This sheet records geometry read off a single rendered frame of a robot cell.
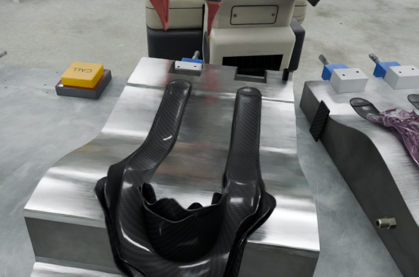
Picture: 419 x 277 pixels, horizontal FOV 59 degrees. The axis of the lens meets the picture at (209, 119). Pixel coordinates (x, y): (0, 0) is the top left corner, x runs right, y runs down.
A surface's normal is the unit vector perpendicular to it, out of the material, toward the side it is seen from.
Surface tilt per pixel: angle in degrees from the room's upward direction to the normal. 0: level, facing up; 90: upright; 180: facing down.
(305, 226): 7
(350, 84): 90
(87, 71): 0
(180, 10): 90
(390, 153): 10
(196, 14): 90
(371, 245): 0
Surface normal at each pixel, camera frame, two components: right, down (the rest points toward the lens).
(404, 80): 0.17, 0.61
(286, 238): 0.03, -0.73
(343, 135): -0.98, 0.07
